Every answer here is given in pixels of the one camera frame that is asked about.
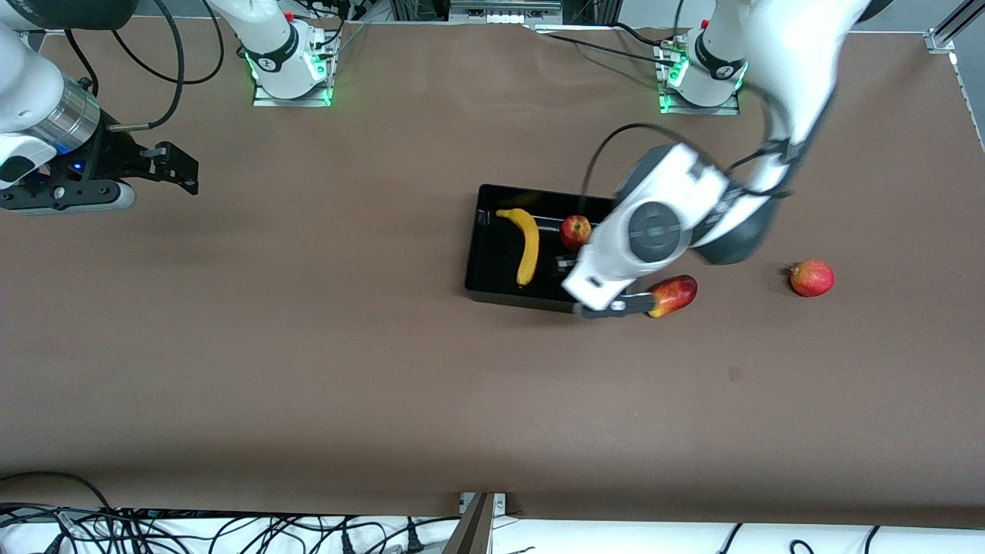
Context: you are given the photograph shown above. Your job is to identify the small red apple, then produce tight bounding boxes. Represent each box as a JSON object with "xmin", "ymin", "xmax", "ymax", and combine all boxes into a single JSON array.
[{"xmin": 559, "ymin": 215, "xmax": 593, "ymax": 249}]

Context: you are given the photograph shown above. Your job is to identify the yellow banana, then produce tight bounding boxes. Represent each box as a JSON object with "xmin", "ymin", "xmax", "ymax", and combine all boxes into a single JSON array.
[{"xmin": 495, "ymin": 208, "xmax": 541, "ymax": 289}]

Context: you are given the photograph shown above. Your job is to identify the black plastic box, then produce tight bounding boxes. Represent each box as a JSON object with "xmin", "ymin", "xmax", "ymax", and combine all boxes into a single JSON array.
[{"xmin": 464, "ymin": 183, "xmax": 626, "ymax": 315}]

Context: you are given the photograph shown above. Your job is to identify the red apple on table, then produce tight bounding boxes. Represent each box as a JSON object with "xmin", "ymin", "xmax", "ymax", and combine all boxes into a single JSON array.
[{"xmin": 789, "ymin": 259, "xmax": 836, "ymax": 299}]

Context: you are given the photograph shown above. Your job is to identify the grey equipment box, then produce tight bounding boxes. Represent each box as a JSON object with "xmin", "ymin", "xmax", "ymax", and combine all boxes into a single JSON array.
[{"xmin": 449, "ymin": 0, "xmax": 564, "ymax": 24}]

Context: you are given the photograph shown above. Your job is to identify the red yellow mango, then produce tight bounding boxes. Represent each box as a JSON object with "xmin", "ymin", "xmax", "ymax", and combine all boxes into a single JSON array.
[{"xmin": 646, "ymin": 275, "xmax": 700, "ymax": 319}]

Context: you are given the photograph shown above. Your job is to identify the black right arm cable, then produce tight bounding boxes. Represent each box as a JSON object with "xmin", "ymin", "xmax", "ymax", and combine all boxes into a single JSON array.
[{"xmin": 64, "ymin": 0, "xmax": 226, "ymax": 133}]

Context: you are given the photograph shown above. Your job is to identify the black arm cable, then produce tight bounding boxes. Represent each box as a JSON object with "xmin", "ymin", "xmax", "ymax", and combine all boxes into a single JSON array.
[
  {"xmin": 64, "ymin": 0, "xmax": 226, "ymax": 133},
  {"xmin": 582, "ymin": 77, "xmax": 795, "ymax": 202}
]

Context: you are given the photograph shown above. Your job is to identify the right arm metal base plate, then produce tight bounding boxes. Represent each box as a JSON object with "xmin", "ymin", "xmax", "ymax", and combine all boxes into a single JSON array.
[{"xmin": 251, "ymin": 42, "xmax": 334, "ymax": 108}]

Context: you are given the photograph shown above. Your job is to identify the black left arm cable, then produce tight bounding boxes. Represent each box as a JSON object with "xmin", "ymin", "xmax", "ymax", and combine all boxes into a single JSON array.
[{"xmin": 582, "ymin": 77, "xmax": 795, "ymax": 202}]

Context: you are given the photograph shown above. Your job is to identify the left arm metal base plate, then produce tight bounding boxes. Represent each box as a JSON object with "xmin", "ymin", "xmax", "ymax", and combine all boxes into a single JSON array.
[{"xmin": 653, "ymin": 40, "xmax": 741, "ymax": 116}]

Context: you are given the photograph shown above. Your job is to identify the small metal bracket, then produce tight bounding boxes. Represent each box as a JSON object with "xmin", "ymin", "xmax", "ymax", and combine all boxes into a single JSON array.
[{"xmin": 459, "ymin": 492, "xmax": 507, "ymax": 516}]

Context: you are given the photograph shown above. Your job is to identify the dark slanted post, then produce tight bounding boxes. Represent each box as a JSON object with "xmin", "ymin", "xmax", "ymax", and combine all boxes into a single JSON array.
[{"xmin": 442, "ymin": 492, "xmax": 495, "ymax": 554}]

